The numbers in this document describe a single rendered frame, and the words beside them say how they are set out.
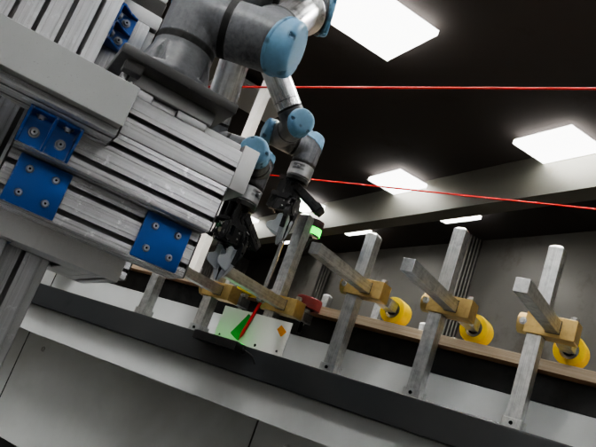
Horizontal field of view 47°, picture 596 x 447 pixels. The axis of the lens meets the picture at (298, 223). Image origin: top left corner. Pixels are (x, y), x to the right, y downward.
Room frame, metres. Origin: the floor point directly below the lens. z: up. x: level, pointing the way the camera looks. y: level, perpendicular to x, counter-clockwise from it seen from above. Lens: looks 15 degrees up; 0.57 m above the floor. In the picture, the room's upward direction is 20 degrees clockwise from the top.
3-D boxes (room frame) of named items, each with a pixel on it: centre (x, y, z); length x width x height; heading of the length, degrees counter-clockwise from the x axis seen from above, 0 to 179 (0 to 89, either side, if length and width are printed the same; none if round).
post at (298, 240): (2.00, -0.02, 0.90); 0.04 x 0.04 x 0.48; 52
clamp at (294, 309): (1.99, -0.04, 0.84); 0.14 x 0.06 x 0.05; 52
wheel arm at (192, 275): (2.06, 0.20, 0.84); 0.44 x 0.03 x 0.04; 142
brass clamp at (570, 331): (1.53, -0.63, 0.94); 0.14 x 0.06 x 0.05; 52
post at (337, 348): (1.85, -0.22, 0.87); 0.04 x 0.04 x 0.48; 52
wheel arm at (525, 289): (1.47, -0.61, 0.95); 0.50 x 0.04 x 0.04; 142
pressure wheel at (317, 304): (2.06, -0.11, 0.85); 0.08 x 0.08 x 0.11
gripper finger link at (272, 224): (1.93, 0.06, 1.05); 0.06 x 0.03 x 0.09; 73
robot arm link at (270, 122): (1.90, 0.14, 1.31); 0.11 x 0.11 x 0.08; 19
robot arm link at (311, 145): (1.94, 0.05, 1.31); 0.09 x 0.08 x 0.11; 109
